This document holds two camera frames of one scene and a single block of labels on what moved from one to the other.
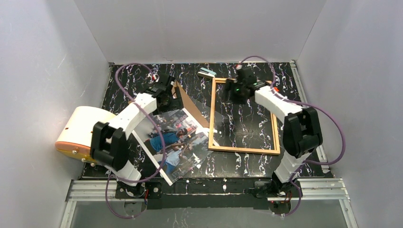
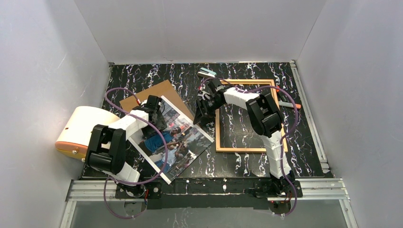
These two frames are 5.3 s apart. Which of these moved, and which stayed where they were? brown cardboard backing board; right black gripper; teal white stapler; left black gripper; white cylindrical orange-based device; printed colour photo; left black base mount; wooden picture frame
Moved: right black gripper; printed colour photo; brown cardboard backing board; wooden picture frame; left black gripper
Stayed: teal white stapler; left black base mount; white cylindrical orange-based device
